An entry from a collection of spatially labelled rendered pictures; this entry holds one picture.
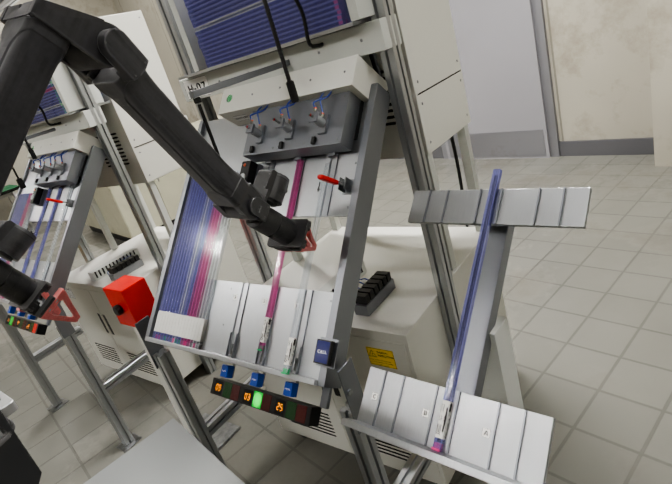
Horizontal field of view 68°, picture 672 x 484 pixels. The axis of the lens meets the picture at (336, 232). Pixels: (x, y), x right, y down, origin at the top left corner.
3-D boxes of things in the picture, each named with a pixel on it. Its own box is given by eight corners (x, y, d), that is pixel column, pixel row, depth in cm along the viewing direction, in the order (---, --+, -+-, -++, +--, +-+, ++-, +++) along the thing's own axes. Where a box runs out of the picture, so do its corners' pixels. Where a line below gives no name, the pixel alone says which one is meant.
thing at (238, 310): (328, 380, 108) (318, 380, 106) (159, 338, 150) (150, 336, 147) (343, 294, 112) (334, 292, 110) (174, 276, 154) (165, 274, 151)
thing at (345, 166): (362, 221, 118) (349, 215, 114) (194, 222, 159) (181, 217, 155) (384, 95, 125) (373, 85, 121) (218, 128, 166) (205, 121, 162)
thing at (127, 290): (198, 472, 193) (110, 303, 165) (163, 455, 208) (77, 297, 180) (240, 428, 210) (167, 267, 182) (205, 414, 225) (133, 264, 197)
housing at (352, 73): (384, 112, 125) (351, 84, 114) (252, 134, 155) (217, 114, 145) (389, 83, 126) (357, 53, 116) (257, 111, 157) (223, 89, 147)
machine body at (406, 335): (450, 502, 152) (404, 336, 130) (286, 440, 195) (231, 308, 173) (516, 366, 197) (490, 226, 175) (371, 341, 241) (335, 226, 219)
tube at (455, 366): (442, 452, 81) (439, 452, 80) (435, 449, 82) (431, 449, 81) (502, 171, 93) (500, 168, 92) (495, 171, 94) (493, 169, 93)
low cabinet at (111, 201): (299, 168, 626) (278, 104, 597) (133, 249, 501) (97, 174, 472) (230, 168, 757) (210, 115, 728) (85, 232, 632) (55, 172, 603)
